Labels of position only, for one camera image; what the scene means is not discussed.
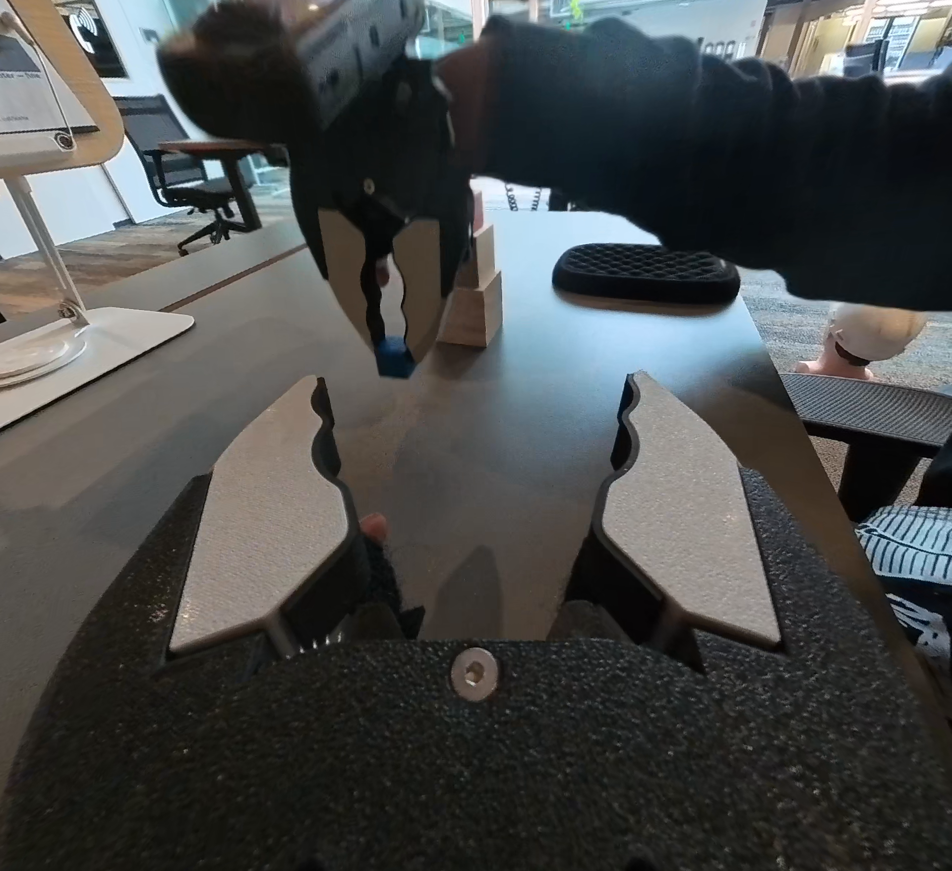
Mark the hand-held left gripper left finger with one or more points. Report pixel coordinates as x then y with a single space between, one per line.
261 529

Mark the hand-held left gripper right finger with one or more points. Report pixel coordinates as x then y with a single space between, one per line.
692 522

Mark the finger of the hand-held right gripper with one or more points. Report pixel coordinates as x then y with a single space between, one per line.
424 276
354 269

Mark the medium wooden cube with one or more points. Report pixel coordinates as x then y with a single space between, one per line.
482 258

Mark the large wooden cube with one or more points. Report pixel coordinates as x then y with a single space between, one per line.
476 313

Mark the small red cube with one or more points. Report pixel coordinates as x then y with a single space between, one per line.
478 206

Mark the tiny blue cube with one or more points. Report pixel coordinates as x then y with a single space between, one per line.
394 359

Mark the person's right forearm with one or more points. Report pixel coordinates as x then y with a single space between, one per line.
744 142

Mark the wooden office table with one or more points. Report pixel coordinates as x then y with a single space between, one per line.
223 150

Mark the black office chair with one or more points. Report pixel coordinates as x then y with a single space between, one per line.
179 164
870 417

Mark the black wrist rest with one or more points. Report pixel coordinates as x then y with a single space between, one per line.
646 276

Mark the person's printed shirt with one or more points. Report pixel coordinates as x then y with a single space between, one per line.
911 574

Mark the white document stand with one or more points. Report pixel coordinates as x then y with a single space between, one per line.
82 350

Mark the white round object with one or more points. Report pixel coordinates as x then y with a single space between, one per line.
870 336

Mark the white instruction sheet stand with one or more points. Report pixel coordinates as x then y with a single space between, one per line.
97 112

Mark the printed instruction sheet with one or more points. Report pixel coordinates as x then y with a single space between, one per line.
27 90

